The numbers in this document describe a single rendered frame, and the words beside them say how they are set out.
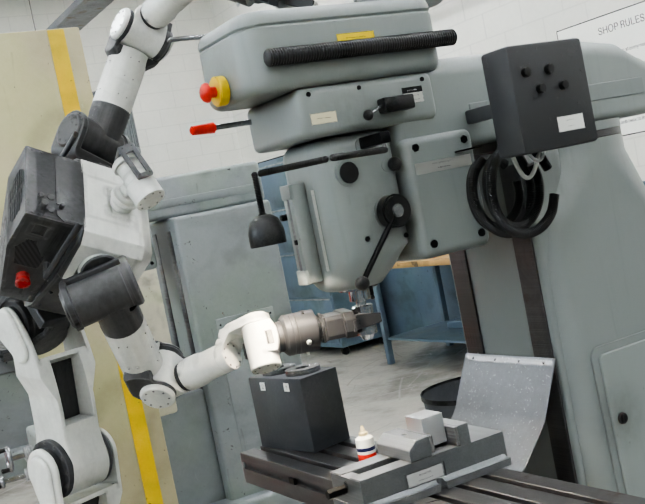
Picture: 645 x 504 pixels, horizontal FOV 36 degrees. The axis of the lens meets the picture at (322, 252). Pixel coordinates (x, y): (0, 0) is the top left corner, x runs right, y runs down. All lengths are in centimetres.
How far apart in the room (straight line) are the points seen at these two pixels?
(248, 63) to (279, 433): 102
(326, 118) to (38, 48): 193
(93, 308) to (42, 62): 186
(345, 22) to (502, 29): 596
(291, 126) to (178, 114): 984
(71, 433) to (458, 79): 119
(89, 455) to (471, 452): 90
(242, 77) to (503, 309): 84
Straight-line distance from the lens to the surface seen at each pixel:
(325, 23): 201
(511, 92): 194
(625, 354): 233
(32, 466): 242
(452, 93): 217
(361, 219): 201
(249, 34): 194
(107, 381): 370
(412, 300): 945
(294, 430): 249
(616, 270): 233
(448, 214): 211
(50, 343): 242
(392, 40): 204
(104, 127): 230
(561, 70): 203
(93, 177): 218
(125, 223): 213
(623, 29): 710
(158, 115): 1172
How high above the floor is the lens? 151
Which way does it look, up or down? 3 degrees down
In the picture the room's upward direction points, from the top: 11 degrees counter-clockwise
